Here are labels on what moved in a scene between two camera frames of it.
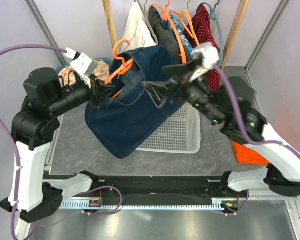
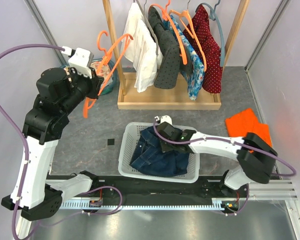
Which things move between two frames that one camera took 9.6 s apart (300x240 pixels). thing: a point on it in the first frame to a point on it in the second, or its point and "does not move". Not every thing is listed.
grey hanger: [145, 15] does not move
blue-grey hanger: [215, 17] does not move
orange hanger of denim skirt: [126, 65] to [88, 102]
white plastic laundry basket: [181, 134] to [130, 133]
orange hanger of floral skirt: [182, 16] does not move
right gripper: [176, 85] to [165, 146]
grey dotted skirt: [162, 32] does not move
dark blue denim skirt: [133, 114] to [149, 158]
